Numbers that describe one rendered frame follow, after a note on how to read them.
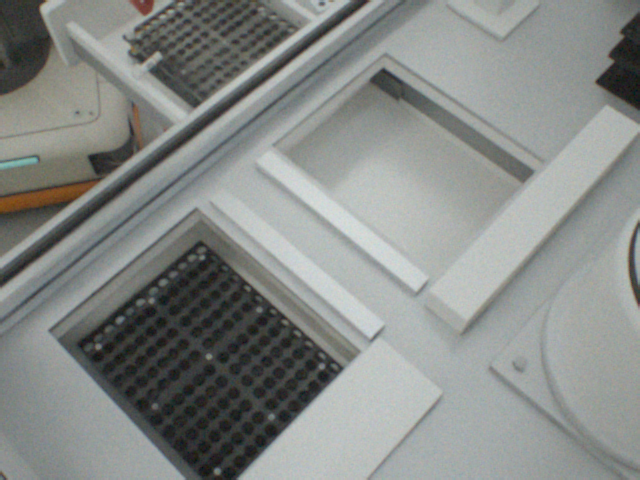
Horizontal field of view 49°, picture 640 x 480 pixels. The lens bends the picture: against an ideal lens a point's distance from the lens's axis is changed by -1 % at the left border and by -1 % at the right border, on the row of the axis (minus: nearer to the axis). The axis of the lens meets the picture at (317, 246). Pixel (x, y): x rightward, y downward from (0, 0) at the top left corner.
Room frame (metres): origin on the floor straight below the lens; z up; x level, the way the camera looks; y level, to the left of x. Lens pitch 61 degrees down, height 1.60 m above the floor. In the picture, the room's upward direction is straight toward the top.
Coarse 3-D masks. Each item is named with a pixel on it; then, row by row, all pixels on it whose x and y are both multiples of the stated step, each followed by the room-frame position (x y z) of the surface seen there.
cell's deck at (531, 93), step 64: (448, 0) 0.72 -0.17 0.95; (576, 0) 0.73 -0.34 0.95; (384, 64) 0.63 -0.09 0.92; (448, 64) 0.61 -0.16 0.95; (512, 64) 0.61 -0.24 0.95; (576, 64) 0.61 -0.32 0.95; (512, 128) 0.51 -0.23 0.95; (576, 128) 0.51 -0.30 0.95; (192, 192) 0.42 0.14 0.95; (256, 192) 0.42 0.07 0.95; (128, 256) 0.34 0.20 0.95; (256, 256) 0.34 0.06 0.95; (320, 256) 0.34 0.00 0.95; (576, 256) 0.34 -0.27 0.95; (64, 320) 0.27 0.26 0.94; (320, 320) 0.28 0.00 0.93; (384, 320) 0.27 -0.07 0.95; (512, 320) 0.27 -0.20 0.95; (0, 384) 0.20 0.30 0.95; (64, 384) 0.20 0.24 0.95; (448, 384) 0.20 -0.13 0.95; (64, 448) 0.14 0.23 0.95; (128, 448) 0.14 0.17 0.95; (448, 448) 0.14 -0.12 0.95; (512, 448) 0.14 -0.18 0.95; (576, 448) 0.14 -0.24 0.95
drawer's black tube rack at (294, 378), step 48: (192, 288) 0.33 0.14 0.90; (240, 288) 0.33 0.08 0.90; (144, 336) 0.27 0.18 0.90; (192, 336) 0.27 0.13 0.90; (240, 336) 0.27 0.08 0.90; (288, 336) 0.27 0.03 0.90; (144, 384) 0.23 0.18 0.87; (192, 384) 0.22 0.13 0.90; (240, 384) 0.22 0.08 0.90; (288, 384) 0.23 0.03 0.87; (192, 432) 0.18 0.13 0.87; (240, 432) 0.17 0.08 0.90
